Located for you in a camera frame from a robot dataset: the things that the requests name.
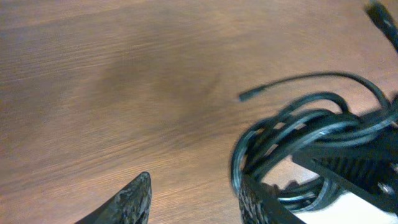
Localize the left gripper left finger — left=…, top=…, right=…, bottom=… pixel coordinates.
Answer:
left=76, top=172, right=152, bottom=224

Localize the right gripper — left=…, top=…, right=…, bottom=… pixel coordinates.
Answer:
left=292, top=128, right=397, bottom=213

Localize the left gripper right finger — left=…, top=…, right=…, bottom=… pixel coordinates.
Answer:
left=238, top=175, right=305, bottom=224

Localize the black usb cable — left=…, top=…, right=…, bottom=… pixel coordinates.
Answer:
left=229, top=0, right=398, bottom=214

